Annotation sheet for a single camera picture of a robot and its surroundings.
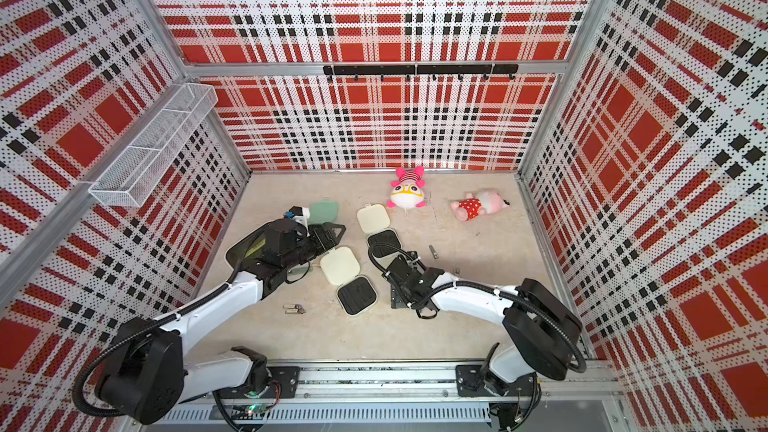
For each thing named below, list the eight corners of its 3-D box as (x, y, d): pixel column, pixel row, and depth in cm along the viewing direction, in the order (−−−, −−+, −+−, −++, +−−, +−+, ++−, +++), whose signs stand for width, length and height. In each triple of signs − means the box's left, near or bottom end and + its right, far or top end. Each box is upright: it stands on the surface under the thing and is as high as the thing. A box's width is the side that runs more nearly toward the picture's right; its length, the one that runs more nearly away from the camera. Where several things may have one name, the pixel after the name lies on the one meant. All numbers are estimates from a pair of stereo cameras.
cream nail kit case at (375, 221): (368, 257, 98) (367, 253, 97) (353, 212, 110) (352, 208, 109) (403, 246, 101) (403, 242, 99) (384, 203, 113) (384, 199, 111)
